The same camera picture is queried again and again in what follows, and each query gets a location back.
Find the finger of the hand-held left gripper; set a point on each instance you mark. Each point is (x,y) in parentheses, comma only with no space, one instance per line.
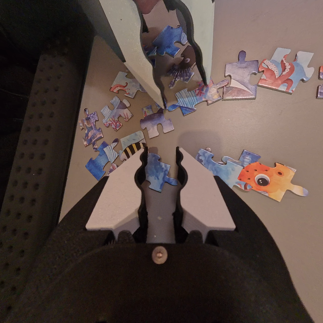
(126,30)
(204,30)

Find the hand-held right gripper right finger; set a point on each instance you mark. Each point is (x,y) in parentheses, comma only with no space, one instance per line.
(207,201)

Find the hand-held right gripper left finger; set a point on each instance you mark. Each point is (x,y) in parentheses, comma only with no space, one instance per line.
(113,201)

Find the pale blue clownfish-tab puzzle piece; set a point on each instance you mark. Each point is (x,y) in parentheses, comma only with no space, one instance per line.
(222,171)

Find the bright blue blotchy puzzle piece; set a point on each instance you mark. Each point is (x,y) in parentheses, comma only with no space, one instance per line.
(159,171)

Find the orange pufferfish puzzle piece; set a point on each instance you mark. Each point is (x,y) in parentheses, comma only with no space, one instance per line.
(272,181)

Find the red sprig blue puzzle piece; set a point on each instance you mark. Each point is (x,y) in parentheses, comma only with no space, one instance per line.
(194,98)

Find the lavender puzzle piece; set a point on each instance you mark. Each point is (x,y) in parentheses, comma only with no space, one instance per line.
(156,123)

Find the pile of loose puzzle pieces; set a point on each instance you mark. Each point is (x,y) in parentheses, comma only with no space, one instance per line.
(116,113)

